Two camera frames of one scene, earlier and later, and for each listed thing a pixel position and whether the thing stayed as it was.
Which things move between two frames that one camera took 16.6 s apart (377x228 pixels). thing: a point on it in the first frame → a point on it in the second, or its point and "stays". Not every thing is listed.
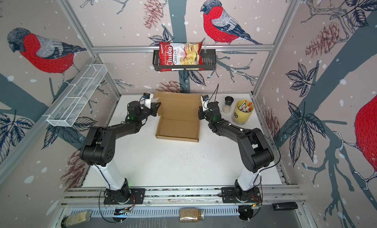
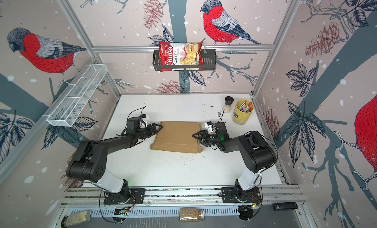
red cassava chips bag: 180,53 stays
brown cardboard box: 178,117 → 177,137
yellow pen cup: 242,112 stays
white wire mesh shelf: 67,111 stays
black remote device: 284,206 stays
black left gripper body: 145,113 → 145,131
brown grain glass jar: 191,214 stays
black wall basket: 209,59 stays
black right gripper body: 203,116 → 212,139
